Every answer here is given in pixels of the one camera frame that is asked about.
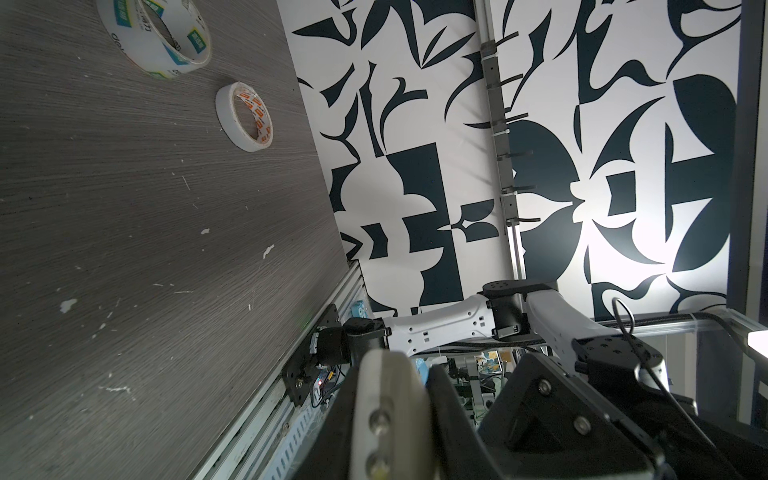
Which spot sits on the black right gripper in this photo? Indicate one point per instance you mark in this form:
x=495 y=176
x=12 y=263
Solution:
x=546 y=424

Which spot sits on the black wall hook rack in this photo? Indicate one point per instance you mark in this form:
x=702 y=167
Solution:
x=499 y=123

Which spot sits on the blue owl figurine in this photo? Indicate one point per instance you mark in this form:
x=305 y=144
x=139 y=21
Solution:
x=358 y=309

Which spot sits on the large clear printed tape roll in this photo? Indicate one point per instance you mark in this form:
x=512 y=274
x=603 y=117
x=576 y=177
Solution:
x=165 y=39

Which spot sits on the small white orange tape roll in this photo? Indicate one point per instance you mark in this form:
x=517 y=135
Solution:
x=244 y=117

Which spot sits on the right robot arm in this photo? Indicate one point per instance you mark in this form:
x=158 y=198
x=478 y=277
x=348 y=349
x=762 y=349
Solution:
x=611 y=358

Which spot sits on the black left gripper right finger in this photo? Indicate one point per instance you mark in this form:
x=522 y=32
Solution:
x=459 y=451

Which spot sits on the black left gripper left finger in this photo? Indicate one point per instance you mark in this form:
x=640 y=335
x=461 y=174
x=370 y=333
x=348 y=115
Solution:
x=329 y=456

